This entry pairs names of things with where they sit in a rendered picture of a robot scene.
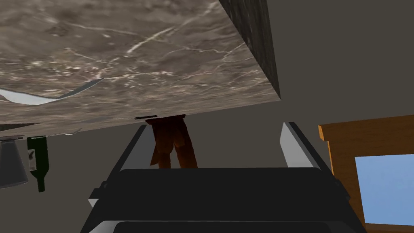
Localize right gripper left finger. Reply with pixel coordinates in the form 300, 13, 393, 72
108, 124, 159, 177

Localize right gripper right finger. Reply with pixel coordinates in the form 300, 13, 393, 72
279, 121, 335, 176

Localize brown rough tall object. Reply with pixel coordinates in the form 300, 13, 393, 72
144, 114, 199, 169

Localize wooden framed window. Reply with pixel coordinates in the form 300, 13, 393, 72
318, 114, 414, 233

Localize silver fork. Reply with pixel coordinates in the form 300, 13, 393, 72
48, 127, 83, 137

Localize dark green bottle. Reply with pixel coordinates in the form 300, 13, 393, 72
26, 136, 50, 193

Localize grey cup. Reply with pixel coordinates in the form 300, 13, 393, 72
0, 137, 30, 190

